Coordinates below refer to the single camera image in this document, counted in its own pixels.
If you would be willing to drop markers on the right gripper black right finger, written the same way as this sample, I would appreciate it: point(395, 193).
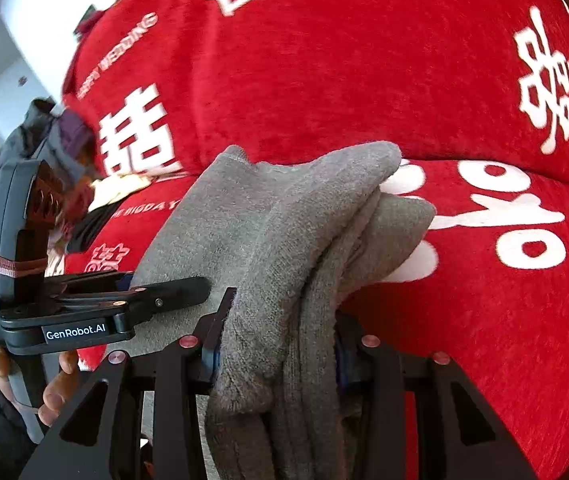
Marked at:
point(395, 395)

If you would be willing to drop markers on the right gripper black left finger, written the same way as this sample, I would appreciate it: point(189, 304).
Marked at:
point(98, 434)

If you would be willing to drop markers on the grey knitted small garment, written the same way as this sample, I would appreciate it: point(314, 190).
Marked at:
point(294, 242)

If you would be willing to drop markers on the person's left hand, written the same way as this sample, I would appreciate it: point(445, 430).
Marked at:
point(59, 391)

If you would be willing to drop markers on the red printed bed cover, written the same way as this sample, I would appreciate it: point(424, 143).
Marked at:
point(489, 285)

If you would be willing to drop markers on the red pillow with white characters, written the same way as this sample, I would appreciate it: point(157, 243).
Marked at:
point(168, 84)

